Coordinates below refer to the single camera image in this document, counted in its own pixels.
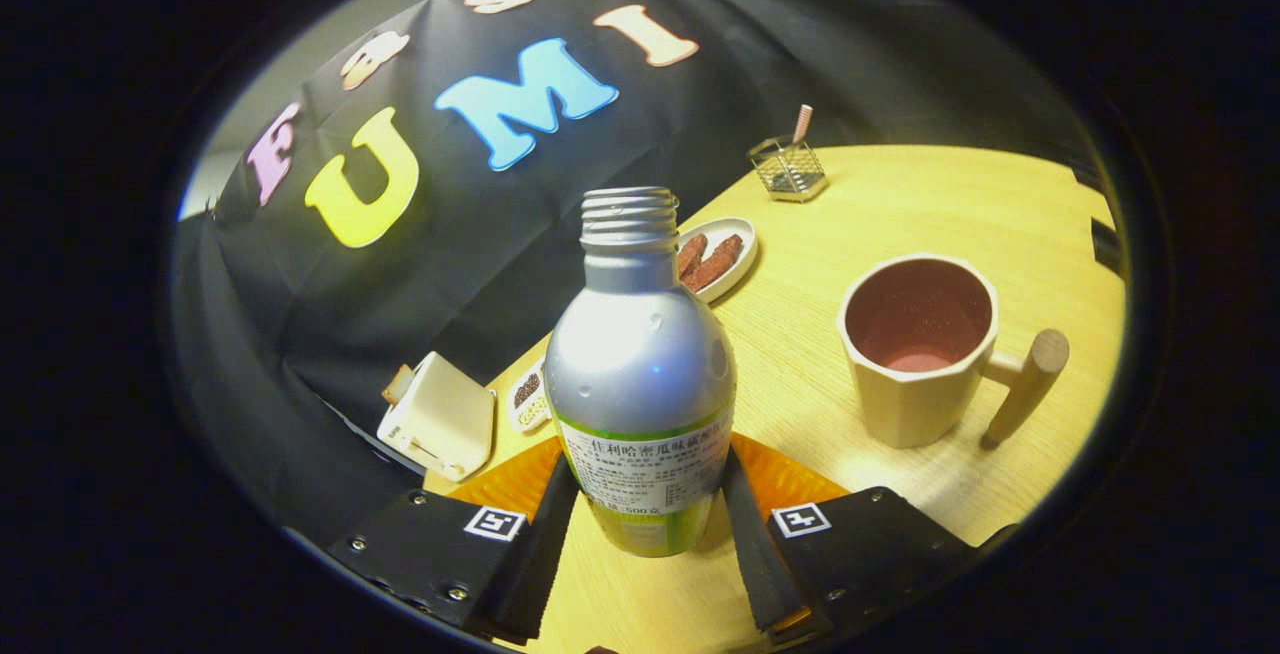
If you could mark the silver juice bottle green label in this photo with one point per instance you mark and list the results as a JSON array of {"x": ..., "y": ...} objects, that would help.
[{"x": 640, "y": 364}]

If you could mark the white oval plate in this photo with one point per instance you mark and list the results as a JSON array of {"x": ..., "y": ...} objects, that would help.
[{"x": 728, "y": 226}]

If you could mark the brown sausage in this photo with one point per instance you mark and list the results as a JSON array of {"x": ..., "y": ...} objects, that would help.
[
  {"x": 718, "y": 262},
  {"x": 692, "y": 254}
]

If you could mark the wooden table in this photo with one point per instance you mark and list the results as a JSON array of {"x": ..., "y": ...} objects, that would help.
[{"x": 800, "y": 364}]

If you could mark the pink striped straw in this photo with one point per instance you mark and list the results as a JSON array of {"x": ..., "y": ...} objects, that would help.
[{"x": 803, "y": 122}]

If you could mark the toast slice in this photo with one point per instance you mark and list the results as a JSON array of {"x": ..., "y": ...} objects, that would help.
[{"x": 397, "y": 386}]

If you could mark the white toaster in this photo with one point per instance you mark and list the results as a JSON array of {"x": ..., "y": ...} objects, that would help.
[{"x": 445, "y": 414}]

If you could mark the white divided dish of beans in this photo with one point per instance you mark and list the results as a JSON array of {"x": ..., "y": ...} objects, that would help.
[{"x": 527, "y": 396}]

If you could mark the black backdrop cloth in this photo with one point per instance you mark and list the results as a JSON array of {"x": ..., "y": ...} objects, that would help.
[{"x": 300, "y": 334}]

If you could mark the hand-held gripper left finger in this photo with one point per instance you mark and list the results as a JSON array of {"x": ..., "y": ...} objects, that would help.
[{"x": 540, "y": 554}]

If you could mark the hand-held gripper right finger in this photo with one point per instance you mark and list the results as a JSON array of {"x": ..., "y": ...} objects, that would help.
[{"x": 755, "y": 559}]

